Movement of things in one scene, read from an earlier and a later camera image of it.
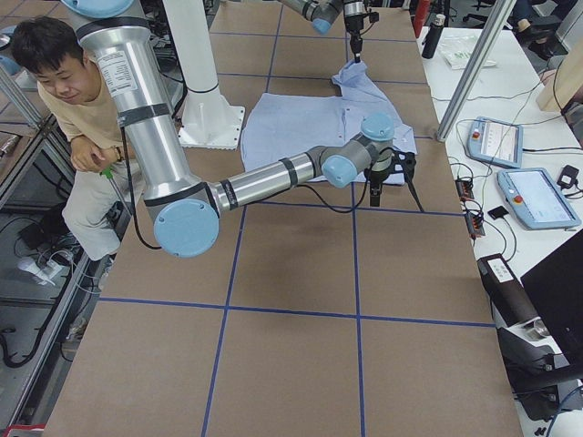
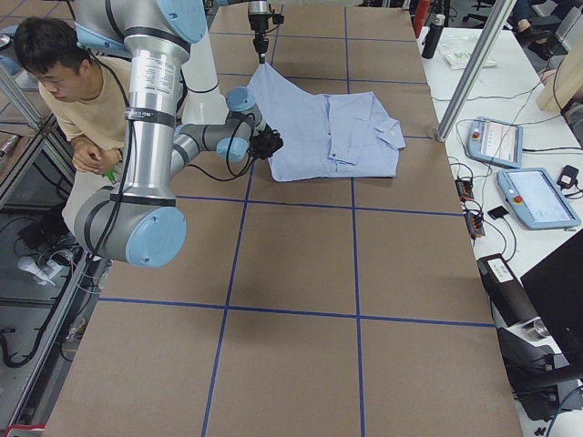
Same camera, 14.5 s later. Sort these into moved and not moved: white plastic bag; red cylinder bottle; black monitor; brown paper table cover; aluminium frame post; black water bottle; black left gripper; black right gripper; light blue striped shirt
Moved: black left gripper; black right gripper; light blue striped shirt
Not moved: red cylinder bottle; brown paper table cover; white plastic bag; black monitor; black water bottle; aluminium frame post
